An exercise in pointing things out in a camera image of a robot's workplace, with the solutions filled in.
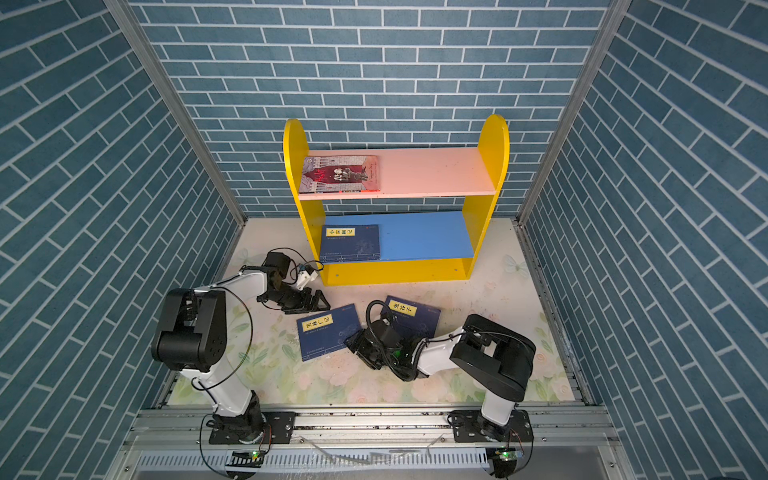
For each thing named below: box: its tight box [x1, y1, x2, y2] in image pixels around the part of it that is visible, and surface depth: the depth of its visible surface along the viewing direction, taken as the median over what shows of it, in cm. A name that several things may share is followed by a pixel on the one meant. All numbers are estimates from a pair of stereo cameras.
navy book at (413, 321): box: [380, 295, 441, 342], surface depth 94 cm
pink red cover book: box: [300, 155, 381, 194], surface depth 76 cm
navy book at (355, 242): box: [320, 224, 380, 263], surface depth 95 cm
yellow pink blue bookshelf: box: [283, 114, 510, 287], surface depth 90 cm
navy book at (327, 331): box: [296, 303, 362, 362], surface depth 91 cm
